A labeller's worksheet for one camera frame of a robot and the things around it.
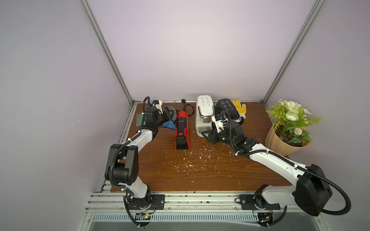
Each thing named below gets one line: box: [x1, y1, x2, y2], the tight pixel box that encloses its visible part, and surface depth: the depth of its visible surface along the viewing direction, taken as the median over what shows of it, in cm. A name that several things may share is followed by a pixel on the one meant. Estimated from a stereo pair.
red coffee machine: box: [174, 110, 191, 151], surface depth 85 cm
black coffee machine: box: [214, 98, 245, 125], surface depth 88 cm
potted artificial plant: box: [264, 98, 323, 157], surface depth 78 cm
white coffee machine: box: [195, 94, 215, 138], surface depth 89 cm
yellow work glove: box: [230, 99, 247, 120], surface depth 120 cm
